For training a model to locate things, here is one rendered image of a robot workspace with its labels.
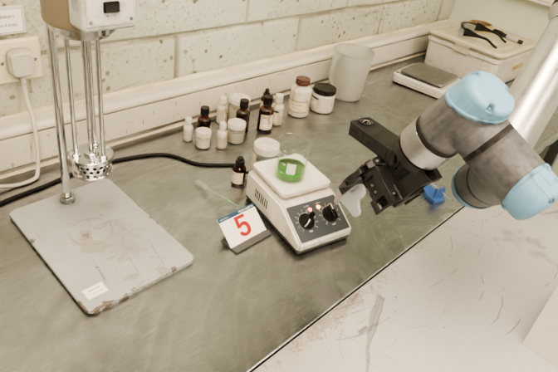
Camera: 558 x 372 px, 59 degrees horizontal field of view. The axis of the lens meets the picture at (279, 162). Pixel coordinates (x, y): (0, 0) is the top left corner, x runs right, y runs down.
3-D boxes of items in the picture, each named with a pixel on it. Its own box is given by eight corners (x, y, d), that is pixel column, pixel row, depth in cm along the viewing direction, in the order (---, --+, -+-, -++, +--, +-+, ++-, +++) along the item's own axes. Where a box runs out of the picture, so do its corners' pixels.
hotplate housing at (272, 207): (349, 238, 99) (359, 207, 95) (296, 257, 92) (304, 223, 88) (288, 179, 114) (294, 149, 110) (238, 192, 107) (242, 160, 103)
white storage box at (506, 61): (527, 76, 203) (542, 42, 195) (488, 94, 179) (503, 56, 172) (460, 51, 220) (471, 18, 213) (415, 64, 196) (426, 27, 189)
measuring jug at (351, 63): (340, 110, 149) (351, 63, 141) (307, 95, 156) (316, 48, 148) (374, 97, 162) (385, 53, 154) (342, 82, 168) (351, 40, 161)
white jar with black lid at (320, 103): (330, 105, 151) (335, 84, 148) (333, 115, 146) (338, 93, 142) (308, 103, 151) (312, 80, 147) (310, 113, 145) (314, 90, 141)
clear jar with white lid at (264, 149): (276, 168, 117) (281, 139, 113) (274, 183, 112) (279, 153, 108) (251, 164, 117) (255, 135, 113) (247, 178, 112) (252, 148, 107)
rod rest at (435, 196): (444, 202, 115) (449, 189, 113) (433, 204, 113) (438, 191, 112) (418, 178, 122) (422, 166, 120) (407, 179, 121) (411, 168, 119)
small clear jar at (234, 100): (248, 115, 138) (252, 94, 134) (247, 125, 133) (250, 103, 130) (227, 113, 137) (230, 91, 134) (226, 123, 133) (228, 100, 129)
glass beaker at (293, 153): (310, 182, 99) (319, 145, 94) (286, 190, 95) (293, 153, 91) (289, 164, 103) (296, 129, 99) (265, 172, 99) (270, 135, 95)
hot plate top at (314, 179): (332, 185, 100) (333, 182, 99) (282, 199, 93) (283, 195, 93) (298, 155, 108) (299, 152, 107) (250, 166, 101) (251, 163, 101)
